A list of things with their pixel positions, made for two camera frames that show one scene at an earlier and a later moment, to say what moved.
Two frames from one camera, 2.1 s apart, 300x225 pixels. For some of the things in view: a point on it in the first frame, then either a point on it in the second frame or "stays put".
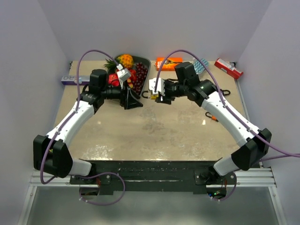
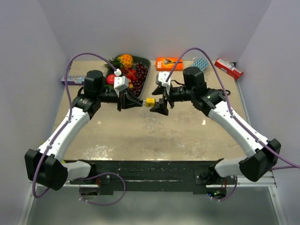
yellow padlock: (153, 97) -> (150, 102)
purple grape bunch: (141, 72) stays put
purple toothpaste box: (72, 80) stays put
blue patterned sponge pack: (198, 67) stays put
